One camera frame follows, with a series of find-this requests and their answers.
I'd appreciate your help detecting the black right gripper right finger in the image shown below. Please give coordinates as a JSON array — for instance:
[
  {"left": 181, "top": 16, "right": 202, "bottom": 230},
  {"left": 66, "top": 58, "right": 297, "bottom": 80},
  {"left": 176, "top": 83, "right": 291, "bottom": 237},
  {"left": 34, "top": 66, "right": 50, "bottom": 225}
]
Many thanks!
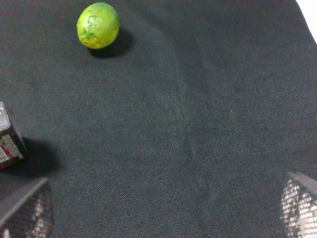
[{"left": 280, "top": 172, "right": 317, "bottom": 238}]

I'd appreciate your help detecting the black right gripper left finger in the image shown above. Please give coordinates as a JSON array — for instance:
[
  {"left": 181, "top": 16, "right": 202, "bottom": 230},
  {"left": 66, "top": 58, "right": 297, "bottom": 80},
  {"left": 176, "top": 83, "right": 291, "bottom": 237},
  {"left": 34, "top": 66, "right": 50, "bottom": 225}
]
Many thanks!
[{"left": 0, "top": 177, "right": 53, "bottom": 238}]

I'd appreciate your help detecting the black table cloth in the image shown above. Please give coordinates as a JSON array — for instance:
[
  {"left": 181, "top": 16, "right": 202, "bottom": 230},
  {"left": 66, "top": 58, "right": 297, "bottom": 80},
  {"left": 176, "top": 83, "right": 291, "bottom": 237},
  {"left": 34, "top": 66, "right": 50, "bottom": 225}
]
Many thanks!
[{"left": 0, "top": 0, "right": 317, "bottom": 238}]

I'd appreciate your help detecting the green lime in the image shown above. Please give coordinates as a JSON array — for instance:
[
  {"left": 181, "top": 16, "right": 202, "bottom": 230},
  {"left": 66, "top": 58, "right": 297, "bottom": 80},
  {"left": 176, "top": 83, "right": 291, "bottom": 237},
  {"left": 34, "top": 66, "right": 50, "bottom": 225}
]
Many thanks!
[{"left": 76, "top": 2, "right": 120, "bottom": 50}]

